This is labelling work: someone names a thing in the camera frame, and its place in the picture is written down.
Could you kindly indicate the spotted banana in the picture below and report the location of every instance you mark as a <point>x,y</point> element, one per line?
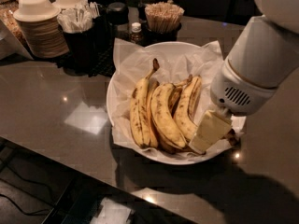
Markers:
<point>161,115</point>
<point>139,120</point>
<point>185,108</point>

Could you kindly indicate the cereal dispenser container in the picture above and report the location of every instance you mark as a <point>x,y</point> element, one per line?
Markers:
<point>11,38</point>

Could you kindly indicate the small white cap bottle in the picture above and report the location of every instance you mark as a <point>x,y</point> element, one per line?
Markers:
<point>136,35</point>

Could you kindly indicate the black cup of wrapped cutlery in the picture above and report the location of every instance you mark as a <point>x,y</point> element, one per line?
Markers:
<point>78,27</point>

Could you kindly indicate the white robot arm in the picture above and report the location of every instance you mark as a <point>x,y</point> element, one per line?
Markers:
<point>265,53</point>

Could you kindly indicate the black lid shaker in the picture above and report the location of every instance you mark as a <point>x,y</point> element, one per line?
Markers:
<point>117,15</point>

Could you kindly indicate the white napkin below counter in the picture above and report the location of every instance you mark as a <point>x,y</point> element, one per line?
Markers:
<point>111,212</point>

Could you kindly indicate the black cup of stir sticks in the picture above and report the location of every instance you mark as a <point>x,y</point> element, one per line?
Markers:
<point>163,22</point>

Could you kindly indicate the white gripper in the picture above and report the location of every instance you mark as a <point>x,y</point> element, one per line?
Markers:
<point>238,90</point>

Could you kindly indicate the white paper liner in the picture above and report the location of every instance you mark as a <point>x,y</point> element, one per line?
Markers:
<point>140,62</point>

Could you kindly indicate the front stack paper bowls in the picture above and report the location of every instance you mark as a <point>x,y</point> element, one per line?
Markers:
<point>38,22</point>

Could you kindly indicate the white bowl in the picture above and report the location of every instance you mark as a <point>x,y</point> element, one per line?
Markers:
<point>155,156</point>

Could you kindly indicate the black mesh mat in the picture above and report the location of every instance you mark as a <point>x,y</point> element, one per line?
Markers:
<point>104,65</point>

